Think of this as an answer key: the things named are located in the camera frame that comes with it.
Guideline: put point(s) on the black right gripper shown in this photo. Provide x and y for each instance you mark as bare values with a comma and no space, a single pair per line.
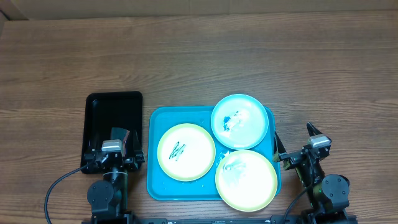
293,157

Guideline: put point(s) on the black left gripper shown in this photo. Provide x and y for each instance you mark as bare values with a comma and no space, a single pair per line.
132,164

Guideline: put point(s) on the yellow plate with scribble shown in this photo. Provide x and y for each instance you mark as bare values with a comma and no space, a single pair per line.
186,152

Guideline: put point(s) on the orange and green sponge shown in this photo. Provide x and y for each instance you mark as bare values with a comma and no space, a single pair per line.
120,134

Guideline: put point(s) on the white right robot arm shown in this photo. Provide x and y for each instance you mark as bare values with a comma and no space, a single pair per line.
327,194

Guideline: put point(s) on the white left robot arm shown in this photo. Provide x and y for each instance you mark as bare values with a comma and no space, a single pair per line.
108,198

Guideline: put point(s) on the black rectangular plastic tray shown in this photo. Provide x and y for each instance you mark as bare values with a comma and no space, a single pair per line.
105,111

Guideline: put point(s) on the teal plastic serving tray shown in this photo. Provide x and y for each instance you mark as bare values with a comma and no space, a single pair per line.
159,185

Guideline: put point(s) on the light blue plate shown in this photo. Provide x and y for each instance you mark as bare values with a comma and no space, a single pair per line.
239,122

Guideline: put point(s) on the yellow plate near front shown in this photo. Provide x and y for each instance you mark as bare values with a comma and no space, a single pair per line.
246,181

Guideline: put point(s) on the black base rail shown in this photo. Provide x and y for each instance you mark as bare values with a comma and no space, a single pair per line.
217,221

